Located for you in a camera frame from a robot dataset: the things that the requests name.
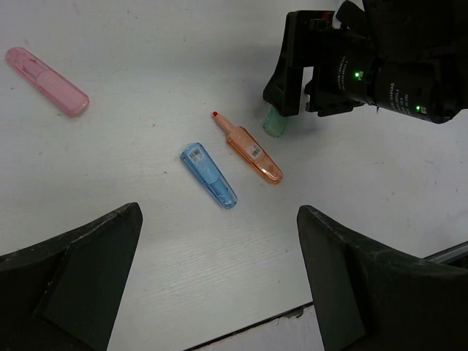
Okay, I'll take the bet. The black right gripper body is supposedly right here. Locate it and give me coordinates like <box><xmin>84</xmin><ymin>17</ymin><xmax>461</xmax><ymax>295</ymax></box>
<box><xmin>301</xmin><ymin>10</ymin><xmax>378</xmax><ymax>117</ymax></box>

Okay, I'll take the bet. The aluminium table frame rail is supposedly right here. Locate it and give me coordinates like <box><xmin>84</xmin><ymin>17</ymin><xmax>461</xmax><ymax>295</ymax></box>
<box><xmin>426</xmin><ymin>241</ymin><xmax>468</xmax><ymax>265</ymax></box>

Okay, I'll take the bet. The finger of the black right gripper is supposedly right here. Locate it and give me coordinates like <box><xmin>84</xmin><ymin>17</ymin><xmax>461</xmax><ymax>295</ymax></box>
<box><xmin>263</xmin><ymin>10</ymin><xmax>314</xmax><ymax>117</ymax></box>

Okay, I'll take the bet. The green correction tape case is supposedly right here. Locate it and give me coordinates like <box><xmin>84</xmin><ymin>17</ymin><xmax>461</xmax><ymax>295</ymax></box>
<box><xmin>263</xmin><ymin>107</ymin><xmax>290</xmax><ymax>138</ymax></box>

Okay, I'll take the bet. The blue correction tape case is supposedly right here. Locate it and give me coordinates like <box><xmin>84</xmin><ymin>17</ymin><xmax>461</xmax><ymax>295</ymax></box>
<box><xmin>181</xmin><ymin>143</ymin><xmax>238</xmax><ymax>209</ymax></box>

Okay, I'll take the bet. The pink correction tape case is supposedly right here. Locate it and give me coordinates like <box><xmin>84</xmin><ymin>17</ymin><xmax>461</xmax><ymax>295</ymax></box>
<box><xmin>5</xmin><ymin>47</ymin><xmax>90</xmax><ymax>117</ymax></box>

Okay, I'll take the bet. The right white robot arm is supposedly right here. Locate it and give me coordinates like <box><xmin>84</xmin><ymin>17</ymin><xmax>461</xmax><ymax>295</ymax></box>
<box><xmin>263</xmin><ymin>1</ymin><xmax>467</xmax><ymax>124</ymax></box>

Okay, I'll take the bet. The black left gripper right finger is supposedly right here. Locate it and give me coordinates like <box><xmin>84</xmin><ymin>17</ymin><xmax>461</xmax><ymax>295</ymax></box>
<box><xmin>297</xmin><ymin>205</ymin><xmax>467</xmax><ymax>350</ymax></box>

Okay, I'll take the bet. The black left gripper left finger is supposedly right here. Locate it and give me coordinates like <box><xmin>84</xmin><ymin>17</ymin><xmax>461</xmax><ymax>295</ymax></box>
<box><xmin>1</xmin><ymin>203</ymin><xmax>143</xmax><ymax>350</ymax></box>

